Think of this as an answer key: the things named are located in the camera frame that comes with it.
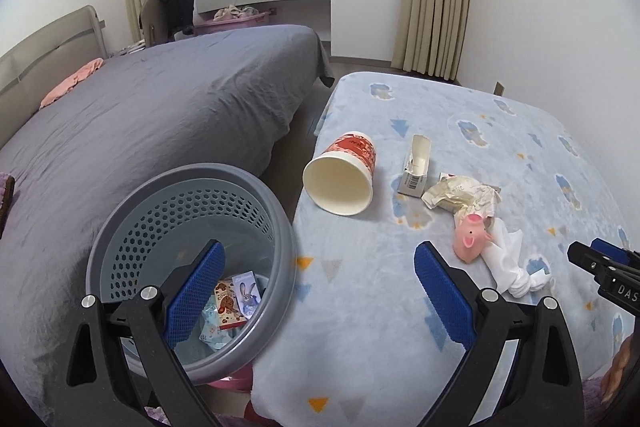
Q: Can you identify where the pink plastic stool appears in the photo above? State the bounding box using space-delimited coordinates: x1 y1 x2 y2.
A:
205 364 253 393

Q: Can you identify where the bedside table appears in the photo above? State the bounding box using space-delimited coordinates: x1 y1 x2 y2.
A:
107 41 150 58

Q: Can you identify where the red patterned snack packet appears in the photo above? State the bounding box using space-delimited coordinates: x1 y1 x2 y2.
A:
212 281 246 330

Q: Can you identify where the black jacket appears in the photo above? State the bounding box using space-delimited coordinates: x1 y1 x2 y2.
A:
152 0 197 38

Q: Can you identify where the blue white plastic packet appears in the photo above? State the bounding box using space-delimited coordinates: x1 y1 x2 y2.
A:
200 302 241 350

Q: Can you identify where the red printed paper cup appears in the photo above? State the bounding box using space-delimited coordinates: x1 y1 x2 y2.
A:
302 131 377 215

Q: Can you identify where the bed with grey sheet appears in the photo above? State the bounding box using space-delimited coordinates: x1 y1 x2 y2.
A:
0 24 336 425

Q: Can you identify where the brown chair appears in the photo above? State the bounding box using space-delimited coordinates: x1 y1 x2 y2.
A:
139 0 171 48

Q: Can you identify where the cartoon printed cloth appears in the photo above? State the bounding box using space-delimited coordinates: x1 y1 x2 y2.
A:
582 307 640 413

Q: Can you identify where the small green white carton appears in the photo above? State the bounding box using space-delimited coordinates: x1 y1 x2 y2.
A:
397 134 433 198

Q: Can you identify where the blue printed blanket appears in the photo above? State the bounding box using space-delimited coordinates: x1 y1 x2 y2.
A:
250 71 640 420

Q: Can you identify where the cream paper wrapper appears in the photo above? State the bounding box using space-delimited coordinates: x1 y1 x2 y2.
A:
421 173 502 218

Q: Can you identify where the purple fluffy blanket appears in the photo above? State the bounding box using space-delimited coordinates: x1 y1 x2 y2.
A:
0 172 16 238

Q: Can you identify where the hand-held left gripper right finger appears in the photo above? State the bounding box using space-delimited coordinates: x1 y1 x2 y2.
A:
414 241 585 427

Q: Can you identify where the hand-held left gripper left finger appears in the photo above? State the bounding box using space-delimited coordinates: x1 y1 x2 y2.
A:
65 239 227 427

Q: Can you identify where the white tissue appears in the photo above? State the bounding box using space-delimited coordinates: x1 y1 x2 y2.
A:
482 217 553 299

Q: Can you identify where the grey perforated waste basket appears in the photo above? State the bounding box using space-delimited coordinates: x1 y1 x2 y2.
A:
85 163 297 385

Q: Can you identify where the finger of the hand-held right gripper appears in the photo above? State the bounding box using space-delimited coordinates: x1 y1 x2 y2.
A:
590 237 640 266
567 241 640 281

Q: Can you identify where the pink pig toy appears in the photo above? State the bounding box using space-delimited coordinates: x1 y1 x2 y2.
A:
452 213 493 264

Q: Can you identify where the long purple box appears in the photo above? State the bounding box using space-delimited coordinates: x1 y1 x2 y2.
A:
231 272 262 310

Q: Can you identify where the pink cloth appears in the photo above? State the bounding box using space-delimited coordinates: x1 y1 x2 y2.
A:
39 58 105 109

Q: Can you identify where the beige padded headboard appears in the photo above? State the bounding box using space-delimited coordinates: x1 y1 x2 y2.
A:
0 5 107 118

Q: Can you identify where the pink plastic basin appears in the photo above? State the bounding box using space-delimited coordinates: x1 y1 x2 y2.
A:
197 13 273 32

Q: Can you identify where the pile of clothes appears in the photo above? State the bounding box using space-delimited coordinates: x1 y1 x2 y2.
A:
212 4 261 22

